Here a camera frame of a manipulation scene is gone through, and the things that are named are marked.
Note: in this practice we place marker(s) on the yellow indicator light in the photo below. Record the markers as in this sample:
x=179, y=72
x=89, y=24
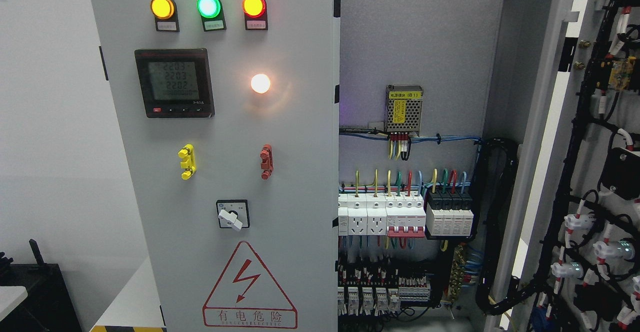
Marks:
x=163, y=9

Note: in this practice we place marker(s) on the perforated metal power supply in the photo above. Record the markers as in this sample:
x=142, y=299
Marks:
x=403, y=108

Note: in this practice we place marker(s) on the white glowing indicator lamp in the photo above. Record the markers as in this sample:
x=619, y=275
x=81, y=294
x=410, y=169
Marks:
x=260, y=83

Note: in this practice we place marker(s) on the black digital power meter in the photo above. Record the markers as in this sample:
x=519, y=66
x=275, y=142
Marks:
x=175, y=83

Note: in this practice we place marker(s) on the grey cabinet door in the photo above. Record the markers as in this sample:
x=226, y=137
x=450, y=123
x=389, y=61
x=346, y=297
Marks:
x=295, y=43
x=579, y=245

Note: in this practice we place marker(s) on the black surge protector modules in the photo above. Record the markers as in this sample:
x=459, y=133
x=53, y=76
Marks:
x=449, y=215

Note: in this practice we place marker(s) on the green indicator light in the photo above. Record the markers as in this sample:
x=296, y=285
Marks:
x=209, y=9

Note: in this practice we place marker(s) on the yellow terminal post block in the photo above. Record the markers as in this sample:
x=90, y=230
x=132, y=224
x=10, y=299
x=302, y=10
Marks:
x=187, y=155

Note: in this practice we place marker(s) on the white rotary selector switch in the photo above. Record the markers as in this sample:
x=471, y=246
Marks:
x=233, y=213

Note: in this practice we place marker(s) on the white socket breaker row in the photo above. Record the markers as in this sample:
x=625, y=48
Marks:
x=381, y=215

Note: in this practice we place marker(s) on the red indicator light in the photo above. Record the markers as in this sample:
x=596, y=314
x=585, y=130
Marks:
x=254, y=9

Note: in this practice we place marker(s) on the black box at left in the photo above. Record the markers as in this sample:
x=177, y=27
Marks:
x=47, y=306

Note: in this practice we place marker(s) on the red electric hazard sign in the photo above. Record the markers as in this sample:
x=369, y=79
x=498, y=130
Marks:
x=246, y=294

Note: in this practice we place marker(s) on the red terminal post block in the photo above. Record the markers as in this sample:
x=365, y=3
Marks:
x=267, y=161

